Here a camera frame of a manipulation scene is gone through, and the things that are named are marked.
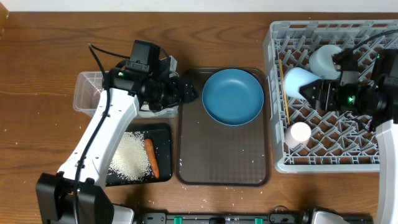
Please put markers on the pink cup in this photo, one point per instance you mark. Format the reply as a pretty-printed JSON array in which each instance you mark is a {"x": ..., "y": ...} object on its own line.
[{"x": 296, "y": 134}]

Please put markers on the orange carrot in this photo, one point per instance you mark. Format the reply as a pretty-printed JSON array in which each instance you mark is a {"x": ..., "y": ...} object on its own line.
[{"x": 148, "y": 144}]

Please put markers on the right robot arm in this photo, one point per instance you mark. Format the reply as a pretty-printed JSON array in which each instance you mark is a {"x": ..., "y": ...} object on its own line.
[{"x": 378, "y": 100}]

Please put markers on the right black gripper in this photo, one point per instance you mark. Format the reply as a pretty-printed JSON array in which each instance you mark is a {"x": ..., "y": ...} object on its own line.
[{"x": 325, "y": 92}]

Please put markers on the brown serving tray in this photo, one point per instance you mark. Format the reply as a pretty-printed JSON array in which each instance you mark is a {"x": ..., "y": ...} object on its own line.
[{"x": 210, "y": 153}]

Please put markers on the white paper napkin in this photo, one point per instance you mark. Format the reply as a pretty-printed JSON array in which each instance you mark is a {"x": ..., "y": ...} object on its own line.
[{"x": 145, "y": 112}]

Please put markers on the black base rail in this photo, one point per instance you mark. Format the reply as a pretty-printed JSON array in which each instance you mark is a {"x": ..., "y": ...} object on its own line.
[{"x": 277, "y": 215}]

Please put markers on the dark blue plate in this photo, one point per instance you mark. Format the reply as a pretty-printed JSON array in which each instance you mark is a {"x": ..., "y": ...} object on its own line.
[{"x": 233, "y": 97}]

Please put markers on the light blue bowl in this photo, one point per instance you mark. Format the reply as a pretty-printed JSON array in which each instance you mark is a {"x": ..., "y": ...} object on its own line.
[{"x": 321, "y": 63}]

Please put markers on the black tray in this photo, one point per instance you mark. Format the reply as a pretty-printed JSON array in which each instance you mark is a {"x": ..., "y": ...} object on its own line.
[{"x": 160, "y": 134}]

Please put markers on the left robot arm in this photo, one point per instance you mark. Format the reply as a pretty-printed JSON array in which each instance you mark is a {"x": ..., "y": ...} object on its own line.
[{"x": 75, "y": 194}]

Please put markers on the white rice pile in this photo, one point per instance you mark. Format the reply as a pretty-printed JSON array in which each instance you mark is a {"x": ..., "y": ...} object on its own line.
[{"x": 130, "y": 161}]

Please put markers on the light blue cup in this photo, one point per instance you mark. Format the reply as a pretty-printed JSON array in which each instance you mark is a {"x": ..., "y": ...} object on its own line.
[{"x": 294, "y": 79}]

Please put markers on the grey dishwasher rack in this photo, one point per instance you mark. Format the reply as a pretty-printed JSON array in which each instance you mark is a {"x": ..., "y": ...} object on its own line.
[{"x": 338, "y": 143}]

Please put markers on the clear plastic bin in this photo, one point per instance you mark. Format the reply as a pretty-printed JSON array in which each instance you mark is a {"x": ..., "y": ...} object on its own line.
[{"x": 87, "y": 92}]

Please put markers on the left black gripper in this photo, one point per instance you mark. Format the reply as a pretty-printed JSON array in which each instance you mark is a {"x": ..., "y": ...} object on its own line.
[{"x": 188, "y": 97}]

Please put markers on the wooden chopstick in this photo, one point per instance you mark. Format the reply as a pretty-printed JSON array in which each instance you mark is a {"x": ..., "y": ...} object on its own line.
[
  {"x": 281, "y": 75},
  {"x": 286, "y": 107}
]

